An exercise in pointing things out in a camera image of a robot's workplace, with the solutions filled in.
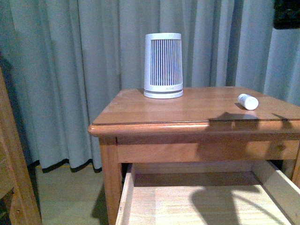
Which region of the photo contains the white medicine bottle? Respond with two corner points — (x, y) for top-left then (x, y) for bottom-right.
(238, 94), (259, 111)

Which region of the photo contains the wooden drawer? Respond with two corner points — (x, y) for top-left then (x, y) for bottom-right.
(116, 161), (300, 225)

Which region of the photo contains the white slatted air purifier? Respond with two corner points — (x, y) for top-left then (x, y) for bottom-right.
(143, 33), (183, 99)

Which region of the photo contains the wooden nightstand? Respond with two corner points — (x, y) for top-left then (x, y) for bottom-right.
(89, 87), (300, 225)

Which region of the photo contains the grey-green pleated curtain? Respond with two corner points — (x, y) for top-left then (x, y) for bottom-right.
(0, 0), (300, 168)

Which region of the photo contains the dark object at top right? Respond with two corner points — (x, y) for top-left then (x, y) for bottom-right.
(273, 0), (300, 30)

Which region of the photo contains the wooden bed frame post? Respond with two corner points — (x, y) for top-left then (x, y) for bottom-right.
(0, 75), (42, 225)

